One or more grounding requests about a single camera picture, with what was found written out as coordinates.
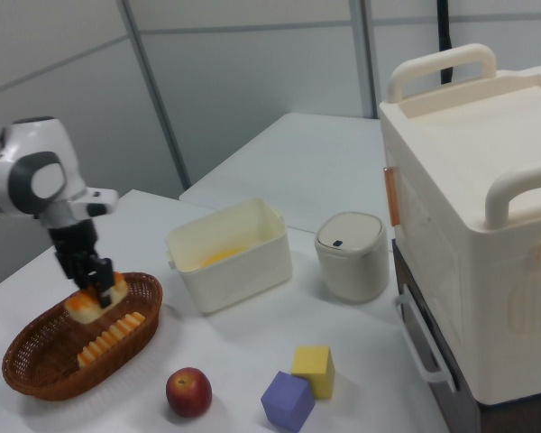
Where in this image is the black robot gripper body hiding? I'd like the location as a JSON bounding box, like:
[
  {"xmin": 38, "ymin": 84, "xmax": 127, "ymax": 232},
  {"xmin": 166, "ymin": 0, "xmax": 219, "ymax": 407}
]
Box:
[{"xmin": 48, "ymin": 219, "xmax": 115, "ymax": 284}]

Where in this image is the orange-topped bread loaf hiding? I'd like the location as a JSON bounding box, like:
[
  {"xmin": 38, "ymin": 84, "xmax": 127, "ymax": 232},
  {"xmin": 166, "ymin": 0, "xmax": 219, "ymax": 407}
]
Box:
[{"xmin": 64, "ymin": 271, "xmax": 130, "ymax": 327}]

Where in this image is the striped bread roll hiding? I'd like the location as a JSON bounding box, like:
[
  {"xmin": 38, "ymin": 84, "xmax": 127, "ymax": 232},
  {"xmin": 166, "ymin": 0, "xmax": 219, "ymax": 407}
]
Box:
[{"xmin": 76, "ymin": 311, "xmax": 147, "ymax": 369}]

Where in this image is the brown wicker basket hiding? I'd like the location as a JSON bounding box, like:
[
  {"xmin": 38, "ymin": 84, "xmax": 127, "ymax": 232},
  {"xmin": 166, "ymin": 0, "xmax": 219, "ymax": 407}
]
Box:
[{"xmin": 1, "ymin": 271, "xmax": 165, "ymax": 403}]

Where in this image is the yellow banana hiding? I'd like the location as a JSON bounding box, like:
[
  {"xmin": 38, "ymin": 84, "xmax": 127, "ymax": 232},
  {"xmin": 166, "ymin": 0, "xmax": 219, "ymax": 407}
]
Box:
[{"xmin": 201, "ymin": 249, "xmax": 247, "ymax": 271}]

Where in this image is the open white plastic container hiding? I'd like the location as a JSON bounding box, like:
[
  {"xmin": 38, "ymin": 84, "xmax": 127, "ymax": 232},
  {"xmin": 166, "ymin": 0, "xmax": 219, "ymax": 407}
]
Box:
[{"xmin": 163, "ymin": 197, "xmax": 295, "ymax": 317}]

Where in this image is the red apple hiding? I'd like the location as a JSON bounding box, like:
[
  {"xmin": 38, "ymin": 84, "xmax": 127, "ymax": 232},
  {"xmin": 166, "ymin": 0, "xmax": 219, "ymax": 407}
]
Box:
[{"xmin": 164, "ymin": 366, "xmax": 214, "ymax": 419}]

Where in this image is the purple foam cube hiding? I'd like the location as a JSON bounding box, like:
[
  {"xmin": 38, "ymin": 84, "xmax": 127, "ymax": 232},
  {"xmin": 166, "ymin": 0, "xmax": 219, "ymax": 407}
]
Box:
[{"xmin": 260, "ymin": 370, "xmax": 316, "ymax": 433}]

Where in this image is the yellow foam cube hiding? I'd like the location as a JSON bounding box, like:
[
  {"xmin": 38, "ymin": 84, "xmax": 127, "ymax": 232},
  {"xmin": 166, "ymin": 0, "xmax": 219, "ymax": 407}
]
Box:
[{"xmin": 290, "ymin": 345, "xmax": 336, "ymax": 401}]

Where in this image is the small white lidded bin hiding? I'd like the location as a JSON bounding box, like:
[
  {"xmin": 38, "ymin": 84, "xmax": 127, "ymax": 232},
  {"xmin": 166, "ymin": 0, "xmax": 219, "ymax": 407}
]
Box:
[{"xmin": 314, "ymin": 211, "xmax": 388, "ymax": 303}]

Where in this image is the large cream storage cabinet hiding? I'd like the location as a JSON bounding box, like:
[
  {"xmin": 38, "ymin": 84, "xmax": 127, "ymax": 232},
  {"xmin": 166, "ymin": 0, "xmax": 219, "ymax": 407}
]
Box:
[{"xmin": 378, "ymin": 42, "xmax": 541, "ymax": 406}]

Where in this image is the black camera stand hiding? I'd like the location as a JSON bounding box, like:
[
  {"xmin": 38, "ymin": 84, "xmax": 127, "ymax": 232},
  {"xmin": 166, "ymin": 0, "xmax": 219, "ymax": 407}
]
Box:
[{"xmin": 434, "ymin": 0, "xmax": 455, "ymax": 86}]

